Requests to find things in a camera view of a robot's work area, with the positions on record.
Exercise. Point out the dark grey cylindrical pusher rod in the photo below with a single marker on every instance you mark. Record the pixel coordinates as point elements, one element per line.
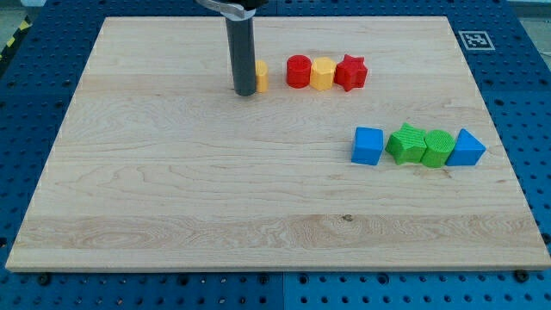
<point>240,37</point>

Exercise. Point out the black tool mount with clamp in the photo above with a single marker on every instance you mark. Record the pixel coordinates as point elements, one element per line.
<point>233,9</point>

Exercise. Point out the yellow heart block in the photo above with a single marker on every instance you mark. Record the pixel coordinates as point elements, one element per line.
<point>262,76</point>

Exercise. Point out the red cylinder block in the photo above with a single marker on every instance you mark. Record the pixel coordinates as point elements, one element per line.
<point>298,71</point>

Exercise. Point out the yellow hexagon block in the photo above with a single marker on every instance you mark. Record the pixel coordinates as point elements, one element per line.
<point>322,73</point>

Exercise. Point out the red star block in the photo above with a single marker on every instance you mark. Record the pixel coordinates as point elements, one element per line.
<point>351,72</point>

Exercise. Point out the light wooden board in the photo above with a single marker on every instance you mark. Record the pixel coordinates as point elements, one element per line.
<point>159,166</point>

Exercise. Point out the blue cube block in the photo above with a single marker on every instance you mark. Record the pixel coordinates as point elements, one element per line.
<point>367,146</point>

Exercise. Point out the green star block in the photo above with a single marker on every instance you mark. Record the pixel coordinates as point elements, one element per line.
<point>407,144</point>

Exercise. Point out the green cylinder block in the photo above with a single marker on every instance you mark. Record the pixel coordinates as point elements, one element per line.
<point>439,145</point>

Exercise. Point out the white fiducial marker tag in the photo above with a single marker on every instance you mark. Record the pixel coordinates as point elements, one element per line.
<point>475,40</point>

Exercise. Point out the blue triangle block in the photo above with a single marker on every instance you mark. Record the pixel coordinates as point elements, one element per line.
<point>468,150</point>

